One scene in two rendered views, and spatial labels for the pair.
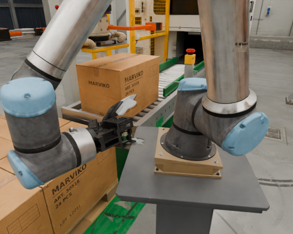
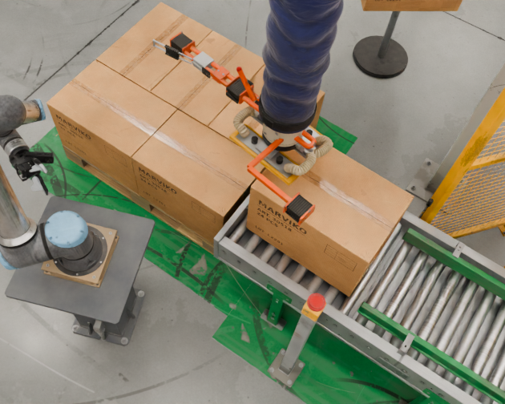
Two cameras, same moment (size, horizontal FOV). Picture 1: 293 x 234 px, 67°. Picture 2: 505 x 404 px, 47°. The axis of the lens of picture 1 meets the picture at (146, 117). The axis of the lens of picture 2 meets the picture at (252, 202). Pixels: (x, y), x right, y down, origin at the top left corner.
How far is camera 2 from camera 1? 2.59 m
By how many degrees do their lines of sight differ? 68
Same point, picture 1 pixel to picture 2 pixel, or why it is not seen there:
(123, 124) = (18, 167)
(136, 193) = (48, 208)
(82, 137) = (8, 147)
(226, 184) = (36, 275)
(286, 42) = not seen: outside the picture
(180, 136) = not seen: hidden behind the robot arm
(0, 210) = (111, 135)
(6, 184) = (143, 129)
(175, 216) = not seen: hidden behind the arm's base
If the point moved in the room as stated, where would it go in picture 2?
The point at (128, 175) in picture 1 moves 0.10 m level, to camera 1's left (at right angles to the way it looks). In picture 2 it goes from (70, 204) to (75, 186)
